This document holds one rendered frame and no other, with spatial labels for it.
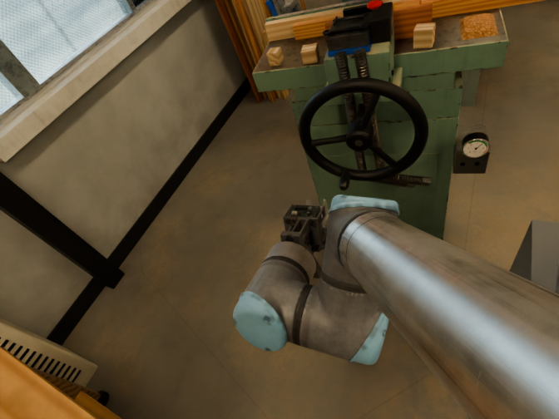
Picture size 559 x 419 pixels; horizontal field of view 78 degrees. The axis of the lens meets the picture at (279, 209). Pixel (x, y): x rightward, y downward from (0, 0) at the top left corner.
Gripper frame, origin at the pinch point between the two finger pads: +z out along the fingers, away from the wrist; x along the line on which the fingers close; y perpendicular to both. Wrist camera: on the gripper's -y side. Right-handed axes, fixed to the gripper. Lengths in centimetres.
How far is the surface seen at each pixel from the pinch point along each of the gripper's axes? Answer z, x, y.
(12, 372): -39, 85, -35
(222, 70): 160, 114, 15
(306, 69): 25.0, 8.0, 27.8
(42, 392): -41, 70, -35
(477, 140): 27.3, -32.9, 6.2
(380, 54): 14.3, -11.9, 30.5
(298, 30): 38, 13, 36
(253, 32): 158, 84, 34
